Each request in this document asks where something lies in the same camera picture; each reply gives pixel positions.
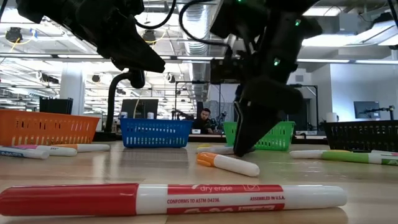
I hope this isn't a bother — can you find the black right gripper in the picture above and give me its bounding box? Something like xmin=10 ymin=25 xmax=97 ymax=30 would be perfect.
xmin=233 ymin=15 xmax=323 ymax=157

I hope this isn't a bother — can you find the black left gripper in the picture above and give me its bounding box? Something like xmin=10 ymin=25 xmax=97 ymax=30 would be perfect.
xmin=76 ymin=0 xmax=166 ymax=74

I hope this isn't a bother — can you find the orange-capped white marker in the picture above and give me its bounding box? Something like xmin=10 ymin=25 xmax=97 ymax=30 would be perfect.
xmin=196 ymin=151 xmax=261 ymax=177

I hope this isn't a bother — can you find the green thin marker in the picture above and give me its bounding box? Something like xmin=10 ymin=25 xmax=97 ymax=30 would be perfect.
xmin=289 ymin=149 xmax=398 ymax=166

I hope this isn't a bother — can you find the orange plastic basket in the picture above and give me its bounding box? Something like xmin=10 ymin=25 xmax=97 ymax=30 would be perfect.
xmin=0 ymin=109 xmax=101 ymax=147

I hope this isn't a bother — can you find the pink-capped thin marker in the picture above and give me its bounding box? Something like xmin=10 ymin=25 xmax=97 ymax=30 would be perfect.
xmin=14 ymin=144 xmax=78 ymax=157
xmin=371 ymin=149 xmax=398 ymax=157

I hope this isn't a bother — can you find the blue thin Expo marker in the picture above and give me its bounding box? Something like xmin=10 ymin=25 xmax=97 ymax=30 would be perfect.
xmin=0 ymin=146 xmax=50 ymax=160

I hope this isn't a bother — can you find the red Expo marker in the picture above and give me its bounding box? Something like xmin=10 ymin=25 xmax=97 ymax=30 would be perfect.
xmin=0 ymin=182 xmax=348 ymax=217

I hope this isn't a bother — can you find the black ceiling dome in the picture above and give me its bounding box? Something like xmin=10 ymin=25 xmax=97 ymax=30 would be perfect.
xmin=5 ymin=27 xmax=23 ymax=43
xmin=142 ymin=29 xmax=157 ymax=44

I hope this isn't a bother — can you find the green plastic basket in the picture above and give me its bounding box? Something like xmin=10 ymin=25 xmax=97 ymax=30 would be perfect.
xmin=223 ymin=121 xmax=296 ymax=152

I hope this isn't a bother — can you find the person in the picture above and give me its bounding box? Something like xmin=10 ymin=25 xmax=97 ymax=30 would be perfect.
xmin=192 ymin=108 xmax=215 ymax=134

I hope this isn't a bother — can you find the black computer monitor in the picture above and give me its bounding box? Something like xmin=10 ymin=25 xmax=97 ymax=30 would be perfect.
xmin=121 ymin=98 xmax=159 ymax=119

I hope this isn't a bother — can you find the blue plastic basket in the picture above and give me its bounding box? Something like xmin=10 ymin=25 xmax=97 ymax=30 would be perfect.
xmin=119 ymin=118 xmax=194 ymax=149

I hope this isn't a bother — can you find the black plastic basket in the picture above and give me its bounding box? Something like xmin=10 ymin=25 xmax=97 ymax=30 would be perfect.
xmin=323 ymin=120 xmax=398 ymax=152

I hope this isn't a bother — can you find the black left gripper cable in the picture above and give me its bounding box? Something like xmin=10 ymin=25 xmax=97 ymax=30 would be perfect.
xmin=135 ymin=0 xmax=177 ymax=30

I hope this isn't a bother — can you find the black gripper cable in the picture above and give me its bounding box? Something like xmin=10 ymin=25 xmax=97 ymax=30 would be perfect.
xmin=178 ymin=0 xmax=233 ymax=49
xmin=135 ymin=0 xmax=177 ymax=30

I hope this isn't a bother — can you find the black aluminium table frame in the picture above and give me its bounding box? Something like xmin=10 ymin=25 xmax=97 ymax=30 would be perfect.
xmin=188 ymin=134 xmax=327 ymax=146

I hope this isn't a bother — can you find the black rig frame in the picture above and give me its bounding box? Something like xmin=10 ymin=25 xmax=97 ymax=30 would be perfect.
xmin=287 ymin=83 xmax=319 ymax=128
xmin=174 ymin=80 xmax=222 ymax=121

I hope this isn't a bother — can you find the silver ventilation duct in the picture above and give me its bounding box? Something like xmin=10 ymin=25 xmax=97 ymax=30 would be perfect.
xmin=183 ymin=2 xmax=213 ymax=101

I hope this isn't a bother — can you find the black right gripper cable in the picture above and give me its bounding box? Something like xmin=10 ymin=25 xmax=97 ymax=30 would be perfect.
xmin=178 ymin=0 xmax=233 ymax=49

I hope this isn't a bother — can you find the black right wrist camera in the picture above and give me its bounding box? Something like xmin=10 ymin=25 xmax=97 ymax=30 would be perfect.
xmin=210 ymin=58 xmax=247 ymax=85

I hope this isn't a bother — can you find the wall-mounted monitor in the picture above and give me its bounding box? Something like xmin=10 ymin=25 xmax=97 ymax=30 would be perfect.
xmin=353 ymin=101 xmax=381 ymax=119

